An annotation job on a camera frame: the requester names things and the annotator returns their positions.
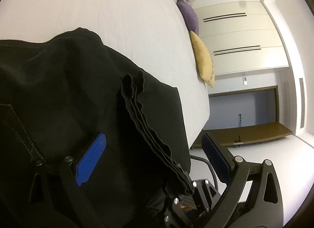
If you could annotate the white wardrobe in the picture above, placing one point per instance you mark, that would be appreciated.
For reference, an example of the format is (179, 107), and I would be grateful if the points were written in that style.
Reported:
(241, 37)

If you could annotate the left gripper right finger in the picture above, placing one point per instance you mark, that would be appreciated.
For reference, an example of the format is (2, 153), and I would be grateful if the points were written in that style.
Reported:
(252, 197)

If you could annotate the purple pillow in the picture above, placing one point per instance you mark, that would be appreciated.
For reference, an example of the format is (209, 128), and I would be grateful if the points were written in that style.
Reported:
(189, 16)

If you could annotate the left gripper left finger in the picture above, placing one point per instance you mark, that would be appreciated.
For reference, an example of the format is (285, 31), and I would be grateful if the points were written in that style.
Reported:
(57, 194)

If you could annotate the yellow pillow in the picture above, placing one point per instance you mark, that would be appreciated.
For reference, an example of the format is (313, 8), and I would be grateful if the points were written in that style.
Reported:
(203, 60)

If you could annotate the wooden low shelf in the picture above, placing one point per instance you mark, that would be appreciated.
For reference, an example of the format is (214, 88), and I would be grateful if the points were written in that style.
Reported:
(244, 117)

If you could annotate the black pants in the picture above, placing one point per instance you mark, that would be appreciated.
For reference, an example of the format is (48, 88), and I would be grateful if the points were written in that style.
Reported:
(56, 95)

